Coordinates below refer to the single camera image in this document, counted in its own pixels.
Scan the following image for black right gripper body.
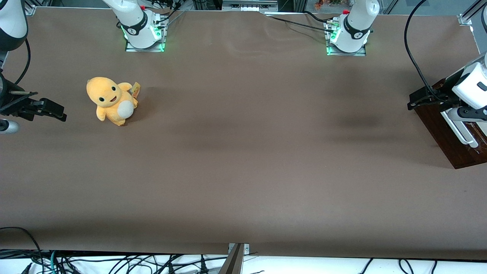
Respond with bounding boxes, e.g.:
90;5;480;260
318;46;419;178
0;72;18;115

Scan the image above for dark wooden drawer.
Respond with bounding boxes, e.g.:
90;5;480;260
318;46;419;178
415;82;484;169

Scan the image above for white drawer handle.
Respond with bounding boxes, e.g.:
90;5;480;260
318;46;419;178
441;109;479;149

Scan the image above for yellow plush toy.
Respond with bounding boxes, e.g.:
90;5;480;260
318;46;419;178
86;76;139;127

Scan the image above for brown table cover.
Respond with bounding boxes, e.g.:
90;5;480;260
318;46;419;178
0;6;487;261

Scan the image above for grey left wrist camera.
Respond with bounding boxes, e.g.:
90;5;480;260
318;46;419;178
446;107;487;123

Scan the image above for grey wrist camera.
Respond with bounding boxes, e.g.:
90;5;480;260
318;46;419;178
0;119;19;134
446;107;487;123

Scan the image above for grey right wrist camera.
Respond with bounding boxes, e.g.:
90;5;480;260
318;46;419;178
0;119;19;134

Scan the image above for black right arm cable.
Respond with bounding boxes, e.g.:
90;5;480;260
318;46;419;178
14;37;32;86

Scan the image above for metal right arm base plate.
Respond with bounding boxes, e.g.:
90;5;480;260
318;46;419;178
125;15;166;53

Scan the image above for black looping cable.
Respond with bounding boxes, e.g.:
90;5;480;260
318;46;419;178
0;226;44;274

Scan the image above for short curved black cable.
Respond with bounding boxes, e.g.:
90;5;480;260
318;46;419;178
303;10;334;24

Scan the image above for long thin black cable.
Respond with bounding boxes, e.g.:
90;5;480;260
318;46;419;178
265;15;332;32

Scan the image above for aluminium frame box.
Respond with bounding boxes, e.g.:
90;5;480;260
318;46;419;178
221;0;279;12

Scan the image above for silver metal bracket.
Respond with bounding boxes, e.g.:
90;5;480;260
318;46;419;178
228;242;250;255

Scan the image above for dark metal post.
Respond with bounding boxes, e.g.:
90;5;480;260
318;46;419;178
218;244;245;274

